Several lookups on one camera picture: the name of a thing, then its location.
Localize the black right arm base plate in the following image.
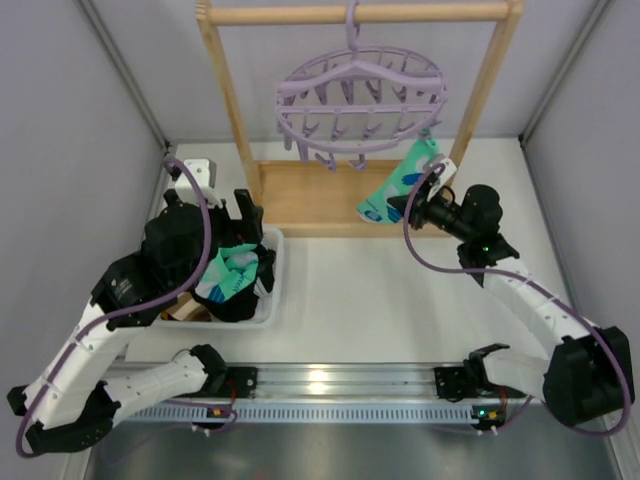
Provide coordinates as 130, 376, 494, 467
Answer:
433, 366, 500, 403

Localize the black white striped sock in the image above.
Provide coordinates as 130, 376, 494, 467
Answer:
190, 245, 276, 323

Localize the wooden hanging rack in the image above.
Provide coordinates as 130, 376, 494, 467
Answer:
195, 1, 523, 238

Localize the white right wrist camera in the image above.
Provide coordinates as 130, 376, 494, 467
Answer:
425, 154, 457, 201

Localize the brown striped sock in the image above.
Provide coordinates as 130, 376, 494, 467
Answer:
160, 292, 212, 322

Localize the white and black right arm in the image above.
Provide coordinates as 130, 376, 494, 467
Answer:
387, 182, 635, 433

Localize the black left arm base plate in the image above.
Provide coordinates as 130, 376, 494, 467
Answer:
196, 366, 258, 400

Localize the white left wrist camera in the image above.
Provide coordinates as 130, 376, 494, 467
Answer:
173, 158, 223, 208

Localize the grey slotted cable duct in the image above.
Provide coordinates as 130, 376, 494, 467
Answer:
129, 403, 479, 425

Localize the mint green sock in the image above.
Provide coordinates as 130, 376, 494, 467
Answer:
194, 244, 259, 304
356, 139, 440, 224

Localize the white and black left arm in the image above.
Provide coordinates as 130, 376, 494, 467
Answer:
7, 189, 276, 458

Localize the white plastic basket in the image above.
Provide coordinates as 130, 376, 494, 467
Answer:
153, 225, 285, 330

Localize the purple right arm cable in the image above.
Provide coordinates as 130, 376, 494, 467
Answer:
402, 163, 632, 437

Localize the purple round clip hanger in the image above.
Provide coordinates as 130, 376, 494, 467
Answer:
275, 2, 448, 170

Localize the aluminium mounting rail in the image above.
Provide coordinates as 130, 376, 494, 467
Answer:
109, 362, 626, 401

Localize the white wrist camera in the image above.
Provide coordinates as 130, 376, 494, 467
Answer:
173, 158, 223, 208
425, 154, 457, 201

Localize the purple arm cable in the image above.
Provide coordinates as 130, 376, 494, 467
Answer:
14, 155, 241, 457
402, 163, 632, 437

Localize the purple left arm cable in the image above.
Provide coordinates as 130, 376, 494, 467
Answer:
14, 155, 241, 457

